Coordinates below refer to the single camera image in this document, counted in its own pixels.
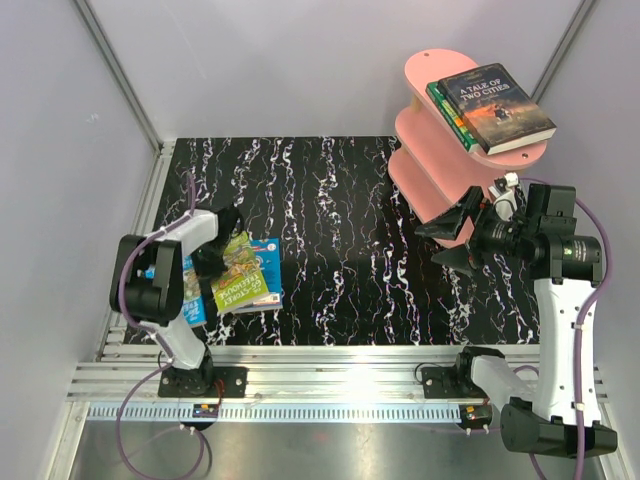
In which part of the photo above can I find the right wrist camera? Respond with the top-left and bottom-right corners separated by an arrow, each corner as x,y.
488,172 -> 519,221

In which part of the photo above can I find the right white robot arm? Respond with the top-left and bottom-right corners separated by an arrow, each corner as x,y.
416,181 -> 618,460

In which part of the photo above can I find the blue 26-storey treehouse book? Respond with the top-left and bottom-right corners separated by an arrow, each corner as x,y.
182,256 -> 206,328

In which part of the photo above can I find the black marble pattern mat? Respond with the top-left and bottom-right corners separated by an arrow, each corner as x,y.
155,137 -> 540,346

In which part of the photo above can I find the slotted cable duct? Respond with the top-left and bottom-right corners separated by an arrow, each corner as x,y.
88,402 -> 461,424

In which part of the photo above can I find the purple cable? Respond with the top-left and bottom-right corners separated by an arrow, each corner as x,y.
509,177 -> 612,480
108,172 -> 211,479

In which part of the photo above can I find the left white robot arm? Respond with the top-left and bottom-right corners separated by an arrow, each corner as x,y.
109,205 -> 244,397

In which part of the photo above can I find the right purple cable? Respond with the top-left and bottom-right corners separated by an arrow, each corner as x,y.
509,177 -> 612,480

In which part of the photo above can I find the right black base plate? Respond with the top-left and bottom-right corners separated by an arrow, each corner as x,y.
420,365 -> 484,399

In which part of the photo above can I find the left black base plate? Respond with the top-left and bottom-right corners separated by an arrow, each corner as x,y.
158,366 -> 248,399

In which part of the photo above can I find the green 104-storey treehouse book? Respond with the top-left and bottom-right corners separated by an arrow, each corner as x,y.
426,82 -> 480,153

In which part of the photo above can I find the lime 65-storey treehouse book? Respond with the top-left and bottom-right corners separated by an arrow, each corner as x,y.
210,232 -> 269,315

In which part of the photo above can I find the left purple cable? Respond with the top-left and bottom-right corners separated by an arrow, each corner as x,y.
108,172 -> 211,479

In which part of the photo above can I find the pink three-tier shelf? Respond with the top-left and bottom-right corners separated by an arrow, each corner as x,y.
388,49 -> 547,223

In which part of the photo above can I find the dark Tale of Two Cities book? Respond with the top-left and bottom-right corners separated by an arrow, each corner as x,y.
438,63 -> 556,155

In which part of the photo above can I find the aluminium rail frame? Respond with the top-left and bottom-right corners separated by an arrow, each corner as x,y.
44,0 -> 640,480

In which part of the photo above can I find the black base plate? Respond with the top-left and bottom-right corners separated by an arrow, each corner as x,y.
158,366 -> 248,399
420,365 -> 484,399

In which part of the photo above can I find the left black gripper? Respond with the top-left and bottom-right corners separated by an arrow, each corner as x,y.
190,237 -> 231,291

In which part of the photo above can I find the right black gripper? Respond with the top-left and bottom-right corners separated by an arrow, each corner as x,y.
415,186 -> 537,277

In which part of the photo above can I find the blue paperback book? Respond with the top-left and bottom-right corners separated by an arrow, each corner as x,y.
235,238 -> 283,314

